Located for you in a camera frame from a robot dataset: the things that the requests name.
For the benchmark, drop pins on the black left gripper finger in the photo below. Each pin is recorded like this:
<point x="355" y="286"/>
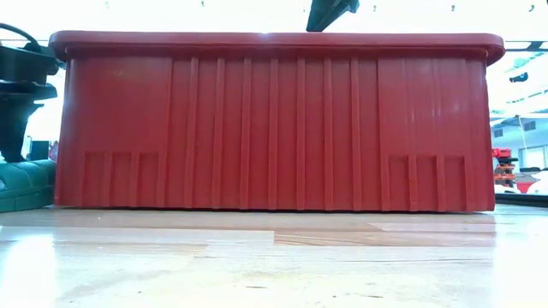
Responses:
<point x="15" y="128"/>

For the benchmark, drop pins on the green rubber slide sandal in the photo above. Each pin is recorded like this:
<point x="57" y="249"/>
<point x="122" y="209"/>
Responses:
<point x="25" y="184"/>
<point x="327" y="15"/>

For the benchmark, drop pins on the red plastic storage bin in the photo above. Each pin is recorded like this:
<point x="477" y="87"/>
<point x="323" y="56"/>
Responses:
<point x="274" y="128"/>

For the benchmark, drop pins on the small black box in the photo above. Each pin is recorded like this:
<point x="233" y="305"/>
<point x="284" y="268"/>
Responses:
<point x="39" y="149"/>

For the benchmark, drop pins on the shelf rack with red bins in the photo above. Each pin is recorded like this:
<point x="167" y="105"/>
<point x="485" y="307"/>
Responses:
<point x="502" y="164"/>

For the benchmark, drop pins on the black ceiling fixture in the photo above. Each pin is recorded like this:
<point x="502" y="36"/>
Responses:
<point x="519" y="78"/>

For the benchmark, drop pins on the red stool with black seat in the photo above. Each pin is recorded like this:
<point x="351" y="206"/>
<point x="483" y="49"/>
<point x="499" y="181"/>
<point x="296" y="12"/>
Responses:
<point x="525" y="186"/>

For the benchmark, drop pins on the black table edge rail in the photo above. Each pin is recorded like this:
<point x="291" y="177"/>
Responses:
<point x="522" y="200"/>

